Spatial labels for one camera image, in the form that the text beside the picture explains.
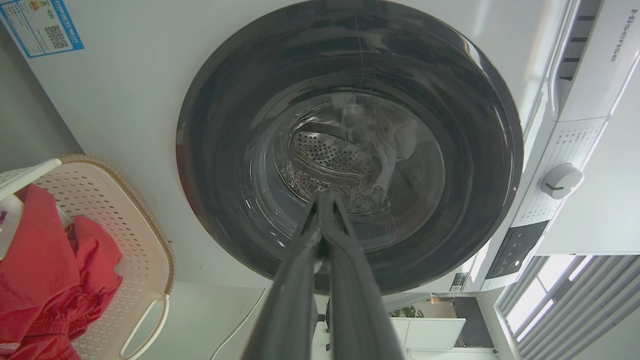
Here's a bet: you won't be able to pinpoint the green potted plant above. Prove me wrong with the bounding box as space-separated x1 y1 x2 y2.
389 305 425 319

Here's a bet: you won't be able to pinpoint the thin white power cable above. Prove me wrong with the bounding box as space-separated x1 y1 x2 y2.
210 287 268 360

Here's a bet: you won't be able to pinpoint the blue energy label sticker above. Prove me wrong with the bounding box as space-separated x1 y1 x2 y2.
0 0 85 59

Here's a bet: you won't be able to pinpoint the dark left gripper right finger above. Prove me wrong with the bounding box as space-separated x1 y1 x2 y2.
320 191 406 360

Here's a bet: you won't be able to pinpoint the white washer control dial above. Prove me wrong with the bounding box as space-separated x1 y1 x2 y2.
540 163 585 200

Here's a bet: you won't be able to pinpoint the round black washer door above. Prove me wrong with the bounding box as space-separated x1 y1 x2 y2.
176 0 525 296

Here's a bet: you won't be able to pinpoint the red garment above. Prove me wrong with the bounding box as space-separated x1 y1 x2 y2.
0 184 124 360

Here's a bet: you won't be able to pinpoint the white garment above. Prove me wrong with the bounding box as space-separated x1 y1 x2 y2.
0 195 26 261

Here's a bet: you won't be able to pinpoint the beige perforated laundry basket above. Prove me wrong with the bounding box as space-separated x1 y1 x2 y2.
0 154 176 360

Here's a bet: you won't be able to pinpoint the white front-load washing machine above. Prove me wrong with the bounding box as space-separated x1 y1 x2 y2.
0 0 640 296

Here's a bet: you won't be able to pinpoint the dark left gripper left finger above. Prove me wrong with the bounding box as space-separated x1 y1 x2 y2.
240 192 326 360

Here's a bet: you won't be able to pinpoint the dark cabinet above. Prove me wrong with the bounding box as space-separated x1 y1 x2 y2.
452 297 495 349

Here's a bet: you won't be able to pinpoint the grey window blinds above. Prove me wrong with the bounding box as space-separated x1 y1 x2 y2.
495 255 640 360

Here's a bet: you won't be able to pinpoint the white cabinet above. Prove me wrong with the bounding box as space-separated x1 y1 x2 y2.
390 317 467 351

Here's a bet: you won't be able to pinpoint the white detergent drawer front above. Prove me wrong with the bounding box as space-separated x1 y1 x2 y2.
547 0 640 122

